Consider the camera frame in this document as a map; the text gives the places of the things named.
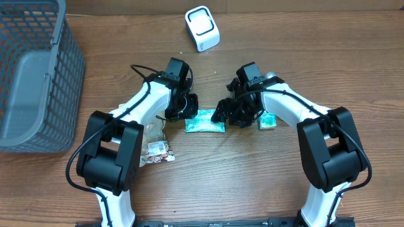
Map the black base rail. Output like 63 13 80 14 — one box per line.
75 216 356 227

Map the dark grey plastic basket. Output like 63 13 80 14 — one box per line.
1 0 85 153

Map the mint green wet wipes pack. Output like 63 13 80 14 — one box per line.
185 109 225 133

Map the yellow oil bottle silver cap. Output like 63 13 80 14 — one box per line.
265 72 276 79

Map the white barcode scanner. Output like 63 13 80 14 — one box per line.
184 6 220 52

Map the brown snack packet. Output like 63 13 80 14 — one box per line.
139 117 175 167

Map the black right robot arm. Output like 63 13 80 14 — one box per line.
211 76 372 226

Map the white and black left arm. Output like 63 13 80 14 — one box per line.
71 71 198 226

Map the teal Kleenex tissue pack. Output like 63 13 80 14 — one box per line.
258 111 277 130

